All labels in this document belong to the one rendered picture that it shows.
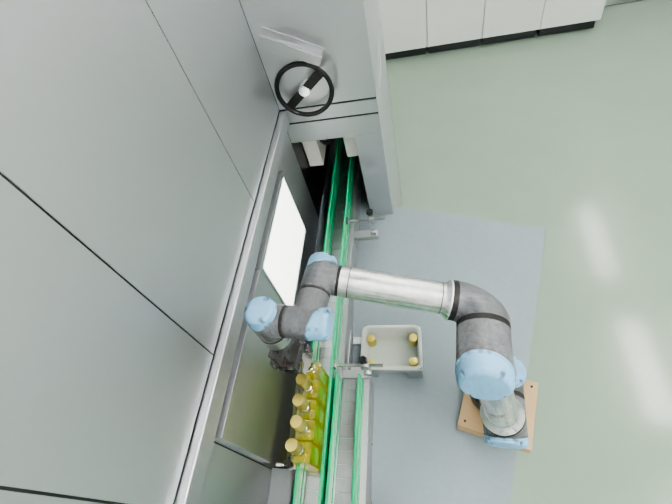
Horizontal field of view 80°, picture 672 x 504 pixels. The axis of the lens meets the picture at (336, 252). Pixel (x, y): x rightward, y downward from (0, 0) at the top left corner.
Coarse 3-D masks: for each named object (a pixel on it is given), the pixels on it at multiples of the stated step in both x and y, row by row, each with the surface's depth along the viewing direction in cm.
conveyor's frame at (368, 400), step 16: (352, 192) 193; (352, 208) 187; (352, 224) 182; (352, 240) 176; (352, 256) 174; (352, 304) 167; (352, 320) 165; (368, 384) 138; (368, 400) 135; (368, 416) 132; (368, 432) 130; (368, 448) 128; (368, 464) 127; (368, 480) 125; (368, 496) 123
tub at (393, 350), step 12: (384, 336) 158; (396, 336) 157; (408, 336) 156; (420, 336) 148; (372, 348) 156; (384, 348) 156; (396, 348) 154; (408, 348) 154; (420, 348) 145; (384, 360) 153; (396, 360) 152; (408, 360) 151; (420, 360) 143
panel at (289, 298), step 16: (288, 192) 151; (288, 208) 150; (288, 224) 149; (272, 240) 132; (288, 240) 148; (272, 256) 131; (288, 256) 147; (272, 272) 131; (288, 272) 146; (288, 288) 145; (288, 304) 144
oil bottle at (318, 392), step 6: (312, 384) 120; (318, 384) 121; (300, 390) 120; (312, 390) 119; (318, 390) 121; (324, 390) 127; (306, 396) 119; (312, 396) 119; (318, 396) 120; (324, 396) 127; (318, 402) 123; (324, 402) 127; (324, 408) 128
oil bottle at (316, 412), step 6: (312, 402) 117; (312, 408) 116; (318, 408) 120; (300, 414) 116; (306, 414) 115; (312, 414) 116; (318, 414) 120; (324, 414) 127; (318, 420) 120; (324, 420) 126; (324, 426) 126
